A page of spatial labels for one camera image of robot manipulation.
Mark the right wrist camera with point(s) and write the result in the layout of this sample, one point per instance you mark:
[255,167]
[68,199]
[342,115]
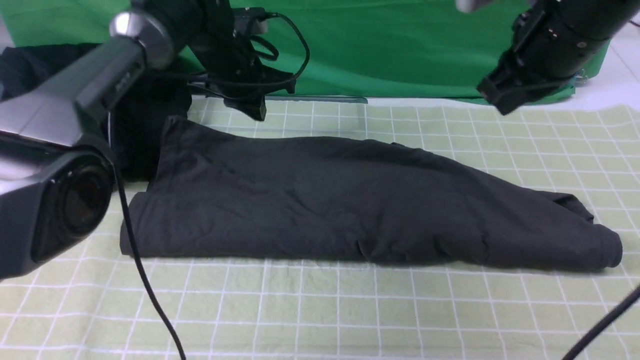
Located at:
[470,6]

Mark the gray long-sleeve top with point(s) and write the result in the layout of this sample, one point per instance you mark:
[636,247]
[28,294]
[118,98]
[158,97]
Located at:
[325,198]

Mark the gray metal strip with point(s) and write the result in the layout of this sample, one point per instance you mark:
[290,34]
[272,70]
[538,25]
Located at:
[335,99]

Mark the light green checkered tablecloth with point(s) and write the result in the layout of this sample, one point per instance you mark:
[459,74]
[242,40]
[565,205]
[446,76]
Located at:
[89,304]

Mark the green backdrop cloth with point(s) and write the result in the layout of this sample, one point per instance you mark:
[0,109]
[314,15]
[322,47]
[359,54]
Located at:
[359,48]

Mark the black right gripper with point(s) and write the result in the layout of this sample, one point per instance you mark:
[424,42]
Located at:
[546,53]

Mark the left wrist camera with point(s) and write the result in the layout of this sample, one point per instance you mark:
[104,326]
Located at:
[250,20]

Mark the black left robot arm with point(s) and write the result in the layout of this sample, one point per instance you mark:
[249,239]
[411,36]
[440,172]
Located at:
[58,168]

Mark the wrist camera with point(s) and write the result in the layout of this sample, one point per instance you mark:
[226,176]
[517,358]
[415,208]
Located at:
[470,6]
[250,20]

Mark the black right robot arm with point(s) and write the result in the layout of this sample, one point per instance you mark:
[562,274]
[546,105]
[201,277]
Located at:
[599,19]

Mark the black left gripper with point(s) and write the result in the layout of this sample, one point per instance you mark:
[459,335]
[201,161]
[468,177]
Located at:
[233,62]

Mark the pile of dark clothes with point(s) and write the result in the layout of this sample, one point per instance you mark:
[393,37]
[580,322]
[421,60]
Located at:
[137,121]

